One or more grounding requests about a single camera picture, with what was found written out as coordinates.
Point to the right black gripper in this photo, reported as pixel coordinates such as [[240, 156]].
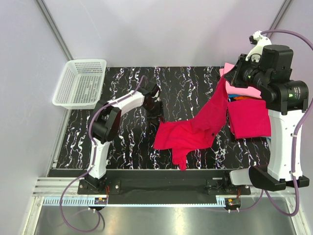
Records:
[[233, 76]]

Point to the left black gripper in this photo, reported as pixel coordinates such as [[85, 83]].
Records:
[[159, 113]]

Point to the crimson t shirt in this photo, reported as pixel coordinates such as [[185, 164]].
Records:
[[249, 119], [199, 132]]

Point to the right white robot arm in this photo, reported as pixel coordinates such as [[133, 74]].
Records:
[[287, 104]]

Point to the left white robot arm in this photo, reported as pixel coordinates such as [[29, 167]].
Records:
[[105, 122]]

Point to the black marble pattern mat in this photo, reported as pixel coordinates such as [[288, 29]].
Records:
[[184, 90]]

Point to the folded orange t shirt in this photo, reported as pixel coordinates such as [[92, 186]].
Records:
[[240, 98]]

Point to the folded blue t shirt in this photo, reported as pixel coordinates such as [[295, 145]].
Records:
[[233, 95]]

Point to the folded cyan t shirt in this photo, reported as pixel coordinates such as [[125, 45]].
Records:
[[268, 140]]

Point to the white plastic basket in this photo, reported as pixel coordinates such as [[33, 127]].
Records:
[[80, 84]]

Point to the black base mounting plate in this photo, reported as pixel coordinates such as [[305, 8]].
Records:
[[164, 199]]

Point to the aluminium frame rail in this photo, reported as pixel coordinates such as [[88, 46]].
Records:
[[56, 186]]

